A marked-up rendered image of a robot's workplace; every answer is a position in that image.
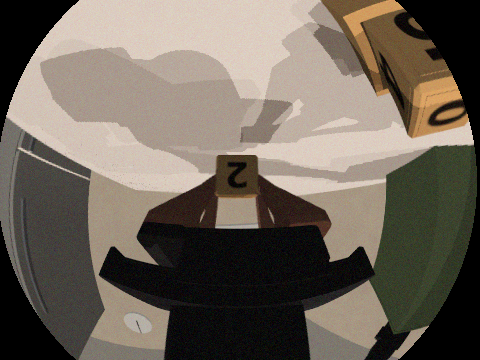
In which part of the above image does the tan wooden number cube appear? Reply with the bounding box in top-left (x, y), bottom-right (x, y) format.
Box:
top-left (215, 155), bottom-right (259, 198)
top-left (360, 9), bottom-right (469, 138)

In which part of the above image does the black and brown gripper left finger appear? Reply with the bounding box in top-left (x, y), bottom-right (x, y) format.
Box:
top-left (142, 174), bottom-right (218, 228)

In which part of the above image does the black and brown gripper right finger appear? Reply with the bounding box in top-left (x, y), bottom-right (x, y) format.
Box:
top-left (256, 174), bottom-right (331, 238)

